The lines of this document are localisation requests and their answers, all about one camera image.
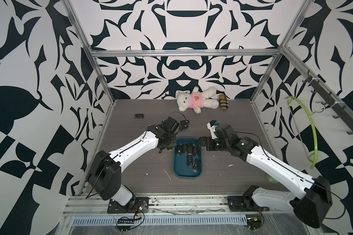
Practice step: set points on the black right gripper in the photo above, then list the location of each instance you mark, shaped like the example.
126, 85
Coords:
209, 139

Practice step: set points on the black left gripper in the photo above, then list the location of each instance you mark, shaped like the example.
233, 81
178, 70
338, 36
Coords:
172, 144

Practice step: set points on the black VW key fob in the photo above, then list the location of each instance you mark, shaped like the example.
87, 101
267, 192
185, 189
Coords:
179, 149

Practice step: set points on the black chrome smart key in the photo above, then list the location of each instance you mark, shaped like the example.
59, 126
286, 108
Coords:
195, 166

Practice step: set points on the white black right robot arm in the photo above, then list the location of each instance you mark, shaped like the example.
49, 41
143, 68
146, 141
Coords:
308, 198

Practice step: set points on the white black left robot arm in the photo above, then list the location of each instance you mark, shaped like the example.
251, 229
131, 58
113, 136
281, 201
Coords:
105, 173

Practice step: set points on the teal plastic storage tray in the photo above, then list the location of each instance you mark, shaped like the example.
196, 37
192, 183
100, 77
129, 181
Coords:
180, 167

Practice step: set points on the brown plaid cylinder toy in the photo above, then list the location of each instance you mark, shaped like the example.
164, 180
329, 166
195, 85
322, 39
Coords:
223, 102

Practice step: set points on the white teddy bear pink shirt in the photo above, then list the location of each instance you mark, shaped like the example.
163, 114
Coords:
197, 100

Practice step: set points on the green tape roll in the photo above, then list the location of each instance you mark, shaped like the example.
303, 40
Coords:
271, 179

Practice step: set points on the white cable duct strip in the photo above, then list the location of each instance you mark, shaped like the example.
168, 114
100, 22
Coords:
152, 220

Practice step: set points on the black wall hook rail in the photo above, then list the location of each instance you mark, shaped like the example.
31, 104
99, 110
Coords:
331, 100

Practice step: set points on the aluminium frame post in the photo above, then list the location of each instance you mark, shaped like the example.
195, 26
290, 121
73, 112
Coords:
72, 16

